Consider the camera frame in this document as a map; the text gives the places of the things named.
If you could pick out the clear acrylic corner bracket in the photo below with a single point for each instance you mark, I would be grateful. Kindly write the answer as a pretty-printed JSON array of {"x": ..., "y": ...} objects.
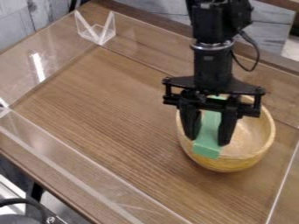
[{"x": 96, "y": 33}]

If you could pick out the green rectangular block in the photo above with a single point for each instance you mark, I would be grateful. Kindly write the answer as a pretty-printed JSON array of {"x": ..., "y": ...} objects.
[{"x": 206, "y": 144}]

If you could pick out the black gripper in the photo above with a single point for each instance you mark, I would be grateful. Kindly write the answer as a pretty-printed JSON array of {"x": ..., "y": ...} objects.
[{"x": 213, "y": 79}]

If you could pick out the brown wooden bowl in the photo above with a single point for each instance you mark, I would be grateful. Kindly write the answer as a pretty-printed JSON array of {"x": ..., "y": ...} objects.
[{"x": 250, "y": 144}]

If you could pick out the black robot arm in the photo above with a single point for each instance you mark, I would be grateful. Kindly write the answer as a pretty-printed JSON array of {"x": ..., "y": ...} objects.
[{"x": 218, "y": 21}]

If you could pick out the black table leg bracket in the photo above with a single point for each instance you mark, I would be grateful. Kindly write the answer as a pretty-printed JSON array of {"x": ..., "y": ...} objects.
[{"x": 35, "y": 209}]

